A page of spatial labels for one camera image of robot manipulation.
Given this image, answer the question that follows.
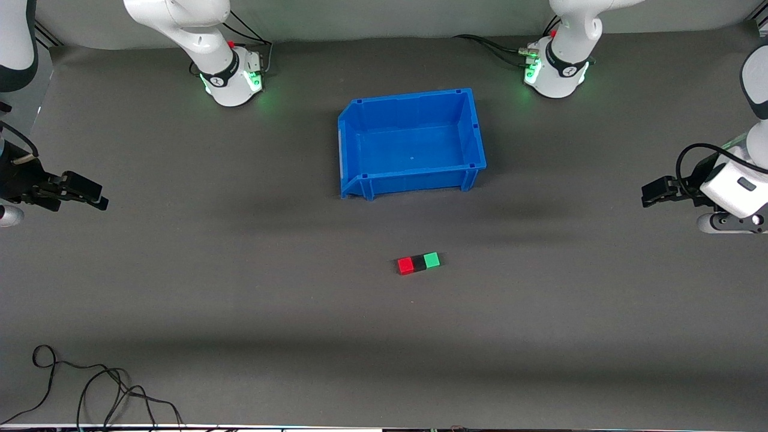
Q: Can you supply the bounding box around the blue plastic storage bin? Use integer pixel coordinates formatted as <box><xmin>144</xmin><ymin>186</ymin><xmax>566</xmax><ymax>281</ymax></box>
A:
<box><xmin>337</xmin><ymin>88</ymin><xmax>487</xmax><ymax>201</ymax></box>

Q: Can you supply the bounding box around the dark grey table mat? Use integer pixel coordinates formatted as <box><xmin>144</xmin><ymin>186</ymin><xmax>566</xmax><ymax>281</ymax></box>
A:
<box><xmin>0</xmin><ymin>21</ymin><xmax>768</xmax><ymax>430</ymax></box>

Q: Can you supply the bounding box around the black left gripper cable loop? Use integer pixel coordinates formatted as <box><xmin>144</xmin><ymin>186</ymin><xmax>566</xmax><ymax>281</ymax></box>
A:
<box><xmin>676</xmin><ymin>143</ymin><xmax>768</xmax><ymax>181</ymax></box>

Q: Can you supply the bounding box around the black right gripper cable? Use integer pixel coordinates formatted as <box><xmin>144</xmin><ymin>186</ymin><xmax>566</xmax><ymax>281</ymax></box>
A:
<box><xmin>0</xmin><ymin>120</ymin><xmax>40</xmax><ymax>158</ymax></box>

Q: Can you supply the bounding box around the thin black tangled cable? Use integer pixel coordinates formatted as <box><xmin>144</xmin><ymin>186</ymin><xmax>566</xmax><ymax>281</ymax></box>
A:
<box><xmin>0</xmin><ymin>344</ymin><xmax>184</xmax><ymax>430</ymax></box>

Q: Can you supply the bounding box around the black right arm base cable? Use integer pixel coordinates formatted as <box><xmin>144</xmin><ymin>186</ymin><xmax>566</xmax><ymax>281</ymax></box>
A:
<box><xmin>219</xmin><ymin>9</ymin><xmax>274</xmax><ymax>76</ymax></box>

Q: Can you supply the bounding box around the black arm base cable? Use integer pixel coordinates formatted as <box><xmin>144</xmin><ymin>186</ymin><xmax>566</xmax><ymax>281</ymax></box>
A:
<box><xmin>219</xmin><ymin>9</ymin><xmax>274</xmax><ymax>76</ymax></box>
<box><xmin>453</xmin><ymin>33</ymin><xmax>541</xmax><ymax>67</ymax></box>

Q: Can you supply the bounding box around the black left arm base cable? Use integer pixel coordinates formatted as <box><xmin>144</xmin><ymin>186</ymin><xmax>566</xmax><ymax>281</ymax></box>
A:
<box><xmin>453</xmin><ymin>33</ymin><xmax>541</xmax><ymax>67</ymax></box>

